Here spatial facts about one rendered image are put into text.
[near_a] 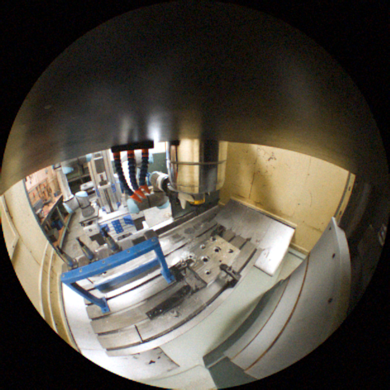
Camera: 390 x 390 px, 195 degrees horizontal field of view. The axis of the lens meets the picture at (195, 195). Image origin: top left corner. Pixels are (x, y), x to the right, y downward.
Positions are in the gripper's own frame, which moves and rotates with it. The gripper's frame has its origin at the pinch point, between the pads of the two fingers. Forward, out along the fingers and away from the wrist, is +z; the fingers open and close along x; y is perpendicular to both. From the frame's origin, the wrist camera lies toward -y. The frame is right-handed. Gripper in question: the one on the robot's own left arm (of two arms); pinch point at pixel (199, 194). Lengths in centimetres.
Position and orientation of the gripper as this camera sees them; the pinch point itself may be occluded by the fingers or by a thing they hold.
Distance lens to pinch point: 33.6
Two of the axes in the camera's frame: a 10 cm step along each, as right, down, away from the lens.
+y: 0.2, 9.0, 4.3
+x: -7.6, 2.9, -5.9
